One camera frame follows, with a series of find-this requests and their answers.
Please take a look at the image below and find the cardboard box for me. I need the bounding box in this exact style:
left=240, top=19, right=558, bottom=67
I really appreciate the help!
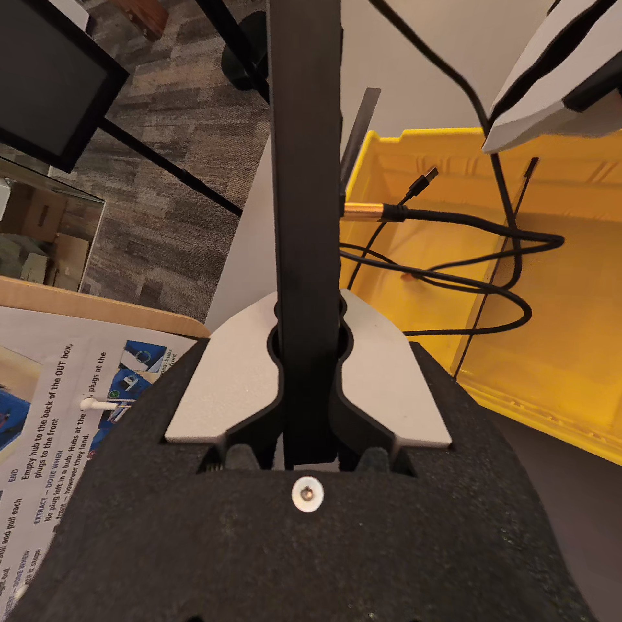
left=0, top=177, right=93, bottom=292

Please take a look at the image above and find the black multi-port usb hub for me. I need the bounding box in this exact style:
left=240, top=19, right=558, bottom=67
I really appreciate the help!
left=266, top=0, right=347, bottom=471

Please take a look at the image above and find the wooden post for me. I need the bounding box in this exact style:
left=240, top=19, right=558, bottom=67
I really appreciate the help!
left=109, top=0, right=170, bottom=42

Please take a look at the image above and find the black partition panel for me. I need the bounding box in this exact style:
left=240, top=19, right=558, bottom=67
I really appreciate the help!
left=0, top=0, right=244, bottom=217

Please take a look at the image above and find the black hub usb cable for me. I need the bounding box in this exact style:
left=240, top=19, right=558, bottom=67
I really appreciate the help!
left=368, top=0, right=524, bottom=292

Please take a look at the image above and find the black pole stand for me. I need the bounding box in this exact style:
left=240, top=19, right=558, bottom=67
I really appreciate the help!
left=194, top=0, right=271, bottom=100

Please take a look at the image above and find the black bin divider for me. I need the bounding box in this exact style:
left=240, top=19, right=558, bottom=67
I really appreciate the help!
left=451, top=157, right=540, bottom=379

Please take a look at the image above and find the printed instruction sheet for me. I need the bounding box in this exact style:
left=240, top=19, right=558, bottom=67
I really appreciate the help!
left=0, top=306, right=195, bottom=622

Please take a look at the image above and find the yellow plastic bin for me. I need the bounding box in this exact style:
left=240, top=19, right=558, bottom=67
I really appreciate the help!
left=339, top=128, right=622, bottom=466

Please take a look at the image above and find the orange plug usb cable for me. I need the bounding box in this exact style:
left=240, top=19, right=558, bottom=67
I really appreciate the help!
left=340, top=167, right=565, bottom=337

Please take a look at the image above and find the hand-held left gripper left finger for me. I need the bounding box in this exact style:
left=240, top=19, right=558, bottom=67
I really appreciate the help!
left=164, top=291, right=285, bottom=470

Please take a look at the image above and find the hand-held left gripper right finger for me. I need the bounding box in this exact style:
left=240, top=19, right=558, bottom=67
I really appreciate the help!
left=335, top=289, right=454, bottom=472

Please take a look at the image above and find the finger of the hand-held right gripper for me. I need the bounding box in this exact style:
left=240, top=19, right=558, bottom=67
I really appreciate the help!
left=490, top=0, right=604, bottom=123
left=481, top=0, right=622, bottom=155

